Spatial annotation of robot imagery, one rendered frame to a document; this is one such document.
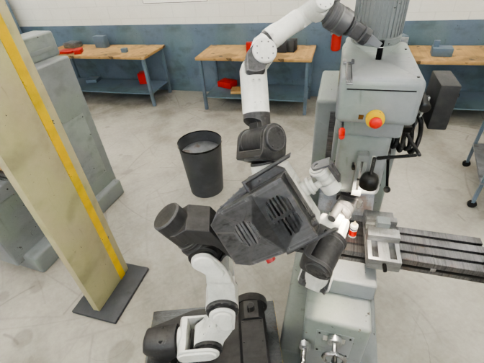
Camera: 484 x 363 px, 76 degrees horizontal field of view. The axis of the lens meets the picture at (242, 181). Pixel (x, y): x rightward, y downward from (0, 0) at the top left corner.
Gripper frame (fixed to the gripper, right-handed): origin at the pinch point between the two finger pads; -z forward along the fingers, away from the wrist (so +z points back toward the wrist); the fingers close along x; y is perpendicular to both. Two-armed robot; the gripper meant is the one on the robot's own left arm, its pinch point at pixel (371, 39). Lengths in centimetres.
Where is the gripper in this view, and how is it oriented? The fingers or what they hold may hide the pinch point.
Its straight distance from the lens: 129.6
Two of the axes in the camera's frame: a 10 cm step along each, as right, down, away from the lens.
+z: -9.0, -3.7, -2.5
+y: 4.4, -7.0, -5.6
